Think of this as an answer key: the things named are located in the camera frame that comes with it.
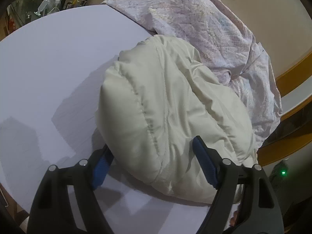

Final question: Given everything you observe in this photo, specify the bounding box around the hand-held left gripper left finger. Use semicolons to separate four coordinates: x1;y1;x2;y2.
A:
27;144;115;234

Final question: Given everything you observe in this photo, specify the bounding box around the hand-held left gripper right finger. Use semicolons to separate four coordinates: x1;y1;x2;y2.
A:
192;136;285;234

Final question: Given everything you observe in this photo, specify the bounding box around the beige puffer jacket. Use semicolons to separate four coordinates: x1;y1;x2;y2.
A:
96;35;259;204

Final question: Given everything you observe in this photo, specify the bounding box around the bed with lavender sheet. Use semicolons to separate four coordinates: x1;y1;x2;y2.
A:
0;4;216;234

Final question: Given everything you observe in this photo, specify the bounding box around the floral crumpled duvet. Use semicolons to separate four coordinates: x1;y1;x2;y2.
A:
101;0;284;150

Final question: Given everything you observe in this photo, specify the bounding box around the bedside clutter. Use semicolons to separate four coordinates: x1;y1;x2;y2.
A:
6;0;91;28

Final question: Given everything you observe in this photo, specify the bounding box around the wooden door frame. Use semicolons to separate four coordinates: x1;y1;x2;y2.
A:
258;51;312;167

